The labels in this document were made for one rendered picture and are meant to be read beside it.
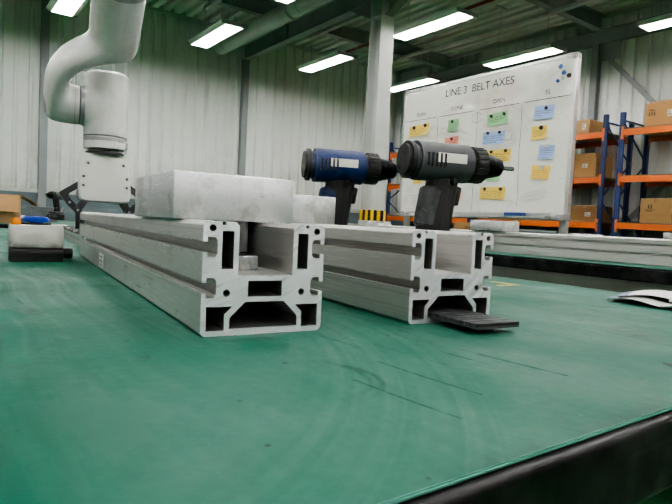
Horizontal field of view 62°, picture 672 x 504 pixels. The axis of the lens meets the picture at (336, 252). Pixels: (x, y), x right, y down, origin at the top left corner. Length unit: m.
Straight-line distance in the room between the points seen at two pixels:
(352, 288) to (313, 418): 0.34
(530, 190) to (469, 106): 0.82
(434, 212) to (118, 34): 0.64
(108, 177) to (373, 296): 0.80
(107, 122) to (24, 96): 11.25
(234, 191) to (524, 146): 3.45
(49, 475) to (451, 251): 0.44
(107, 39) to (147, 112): 11.82
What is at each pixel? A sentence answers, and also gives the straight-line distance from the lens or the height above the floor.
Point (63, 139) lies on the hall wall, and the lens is 12.47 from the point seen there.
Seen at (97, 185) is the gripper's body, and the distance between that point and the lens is 1.24.
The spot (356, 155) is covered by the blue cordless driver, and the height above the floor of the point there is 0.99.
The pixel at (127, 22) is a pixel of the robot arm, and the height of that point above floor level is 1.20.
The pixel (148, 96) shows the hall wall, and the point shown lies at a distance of 13.04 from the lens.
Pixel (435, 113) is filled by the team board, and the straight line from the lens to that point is 4.46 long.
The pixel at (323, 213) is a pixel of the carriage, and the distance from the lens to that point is 0.82.
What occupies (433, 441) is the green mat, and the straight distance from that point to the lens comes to 0.25.
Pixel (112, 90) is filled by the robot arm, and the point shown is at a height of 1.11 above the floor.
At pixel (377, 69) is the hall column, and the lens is 9.75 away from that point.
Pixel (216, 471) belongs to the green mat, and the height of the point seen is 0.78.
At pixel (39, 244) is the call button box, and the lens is 1.04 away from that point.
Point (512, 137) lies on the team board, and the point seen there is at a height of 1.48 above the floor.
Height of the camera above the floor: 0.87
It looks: 3 degrees down
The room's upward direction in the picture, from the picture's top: 3 degrees clockwise
